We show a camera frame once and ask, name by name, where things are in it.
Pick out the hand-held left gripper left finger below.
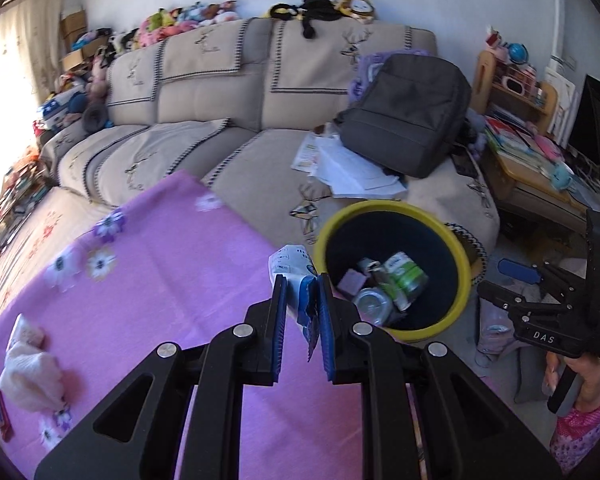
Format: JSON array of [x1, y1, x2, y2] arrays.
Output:
[[34, 274, 288, 480]]

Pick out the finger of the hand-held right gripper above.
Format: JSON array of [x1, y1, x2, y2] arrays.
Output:
[[476, 280, 556, 328], [497, 258, 588, 311]]

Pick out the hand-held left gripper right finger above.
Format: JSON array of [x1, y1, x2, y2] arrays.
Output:
[[317, 274, 563, 480]]

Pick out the blue white snack bag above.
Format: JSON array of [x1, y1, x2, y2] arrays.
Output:
[[268, 244, 318, 363]]

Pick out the yellow rimmed trash bin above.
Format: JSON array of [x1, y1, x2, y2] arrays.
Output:
[[312, 200, 473, 343]]

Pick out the person's right forearm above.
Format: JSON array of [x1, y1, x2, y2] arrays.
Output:
[[550, 372, 600, 476]]

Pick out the person's right hand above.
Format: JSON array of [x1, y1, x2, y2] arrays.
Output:
[[567, 355, 600, 407]]

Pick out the pink slipper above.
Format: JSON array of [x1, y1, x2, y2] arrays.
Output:
[[477, 300, 518, 356]]

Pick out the silver crushed can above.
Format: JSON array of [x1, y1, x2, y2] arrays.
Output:
[[354, 287, 406, 328]]

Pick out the small purple box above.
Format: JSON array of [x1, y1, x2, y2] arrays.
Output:
[[336, 269, 367, 297]]

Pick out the wooden side table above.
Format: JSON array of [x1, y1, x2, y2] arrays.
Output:
[[472, 50, 600, 231]]

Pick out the teal cup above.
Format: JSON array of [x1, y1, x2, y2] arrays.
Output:
[[550, 162, 576, 191]]

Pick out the pile of colourful books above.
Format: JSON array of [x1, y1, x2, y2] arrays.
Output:
[[482, 115, 566, 176]]

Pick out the purple floral tablecloth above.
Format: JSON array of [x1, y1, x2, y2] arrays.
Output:
[[0, 170, 431, 480]]

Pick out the pile of papers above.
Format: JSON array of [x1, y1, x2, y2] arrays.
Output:
[[291, 132, 410, 198]]

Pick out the grey backpack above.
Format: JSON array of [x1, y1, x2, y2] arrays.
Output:
[[334, 54, 473, 179]]

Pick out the small blue globe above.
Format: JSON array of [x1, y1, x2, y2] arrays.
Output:
[[505, 42, 530, 67]]

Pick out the beige sofa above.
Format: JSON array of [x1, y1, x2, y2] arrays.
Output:
[[40, 17, 501, 261]]

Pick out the white tissue paper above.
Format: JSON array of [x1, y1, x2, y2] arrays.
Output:
[[0, 342, 66, 411]]

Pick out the dark round cushion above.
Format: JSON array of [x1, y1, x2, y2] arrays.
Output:
[[81, 102, 108, 133]]

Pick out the cluttered glass coffee table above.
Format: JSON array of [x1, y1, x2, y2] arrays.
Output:
[[0, 150, 56, 261]]

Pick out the yellow round plush toy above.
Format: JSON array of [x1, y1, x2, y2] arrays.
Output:
[[335, 0, 378, 23]]

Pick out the blue star print bag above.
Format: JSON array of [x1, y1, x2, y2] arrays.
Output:
[[36, 96, 73, 133]]

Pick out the black yellow plush toy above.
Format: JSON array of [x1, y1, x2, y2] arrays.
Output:
[[266, 2, 302, 22]]

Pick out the black plush with red hat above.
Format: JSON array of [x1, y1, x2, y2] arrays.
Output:
[[300, 0, 338, 41]]

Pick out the row of plush toys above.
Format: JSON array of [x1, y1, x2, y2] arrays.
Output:
[[77, 0, 241, 56]]

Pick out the cardboard boxes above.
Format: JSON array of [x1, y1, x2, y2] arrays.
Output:
[[60, 7, 90, 71]]

